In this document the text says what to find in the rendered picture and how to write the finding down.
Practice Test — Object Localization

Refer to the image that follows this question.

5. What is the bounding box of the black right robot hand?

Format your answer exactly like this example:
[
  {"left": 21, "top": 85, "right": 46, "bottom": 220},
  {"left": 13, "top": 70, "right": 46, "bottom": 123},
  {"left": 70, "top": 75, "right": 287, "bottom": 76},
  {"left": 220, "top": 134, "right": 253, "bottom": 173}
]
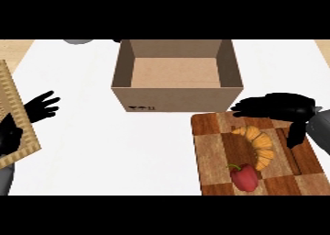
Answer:
[{"left": 229, "top": 92, "right": 318, "bottom": 150}]

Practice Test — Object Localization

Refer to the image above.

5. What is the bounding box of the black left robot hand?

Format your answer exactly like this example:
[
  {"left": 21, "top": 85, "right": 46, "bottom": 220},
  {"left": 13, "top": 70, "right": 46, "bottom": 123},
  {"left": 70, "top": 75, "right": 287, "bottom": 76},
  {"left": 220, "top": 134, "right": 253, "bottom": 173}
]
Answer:
[{"left": 0, "top": 90, "right": 61, "bottom": 158}]

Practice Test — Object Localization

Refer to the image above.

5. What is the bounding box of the golden croissant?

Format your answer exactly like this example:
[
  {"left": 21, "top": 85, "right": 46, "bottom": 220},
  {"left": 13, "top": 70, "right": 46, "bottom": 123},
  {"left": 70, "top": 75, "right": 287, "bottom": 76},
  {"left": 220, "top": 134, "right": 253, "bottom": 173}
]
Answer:
[{"left": 229, "top": 125, "right": 275, "bottom": 172}]

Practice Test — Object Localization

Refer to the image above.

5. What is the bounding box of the checkered wooden cutting board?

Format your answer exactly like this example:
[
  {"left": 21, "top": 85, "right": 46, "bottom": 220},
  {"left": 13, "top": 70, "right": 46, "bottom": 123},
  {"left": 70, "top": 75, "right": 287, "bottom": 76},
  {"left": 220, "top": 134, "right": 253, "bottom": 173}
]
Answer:
[{"left": 189, "top": 111, "right": 330, "bottom": 196}]

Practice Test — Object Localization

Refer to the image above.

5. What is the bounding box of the brown cardboard box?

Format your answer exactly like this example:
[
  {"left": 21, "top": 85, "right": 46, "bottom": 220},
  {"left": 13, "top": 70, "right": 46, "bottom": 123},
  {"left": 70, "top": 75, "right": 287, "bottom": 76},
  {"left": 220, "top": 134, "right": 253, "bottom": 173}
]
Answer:
[{"left": 108, "top": 39, "right": 244, "bottom": 113}]

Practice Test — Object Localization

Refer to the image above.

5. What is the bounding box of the tan wicker tray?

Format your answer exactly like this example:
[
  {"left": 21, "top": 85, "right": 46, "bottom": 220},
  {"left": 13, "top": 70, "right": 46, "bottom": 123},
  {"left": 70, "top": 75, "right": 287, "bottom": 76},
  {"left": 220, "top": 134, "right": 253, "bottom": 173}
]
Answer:
[{"left": 0, "top": 59, "right": 42, "bottom": 173}]

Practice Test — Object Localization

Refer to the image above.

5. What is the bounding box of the grey round object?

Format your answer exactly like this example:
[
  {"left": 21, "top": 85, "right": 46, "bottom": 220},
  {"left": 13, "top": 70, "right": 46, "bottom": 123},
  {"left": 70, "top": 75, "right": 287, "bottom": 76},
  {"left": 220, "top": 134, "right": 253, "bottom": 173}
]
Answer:
[{"left": 61, "top": 39, "right": 95, "bottom": 46}]

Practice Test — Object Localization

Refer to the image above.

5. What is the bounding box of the red bell pepper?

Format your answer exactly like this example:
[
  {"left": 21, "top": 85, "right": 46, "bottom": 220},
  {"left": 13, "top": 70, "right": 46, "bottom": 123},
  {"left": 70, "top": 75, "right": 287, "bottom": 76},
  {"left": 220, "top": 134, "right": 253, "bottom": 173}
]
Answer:
[{"left": 225, "top": 163, "right": 259, "bottom": 193}]

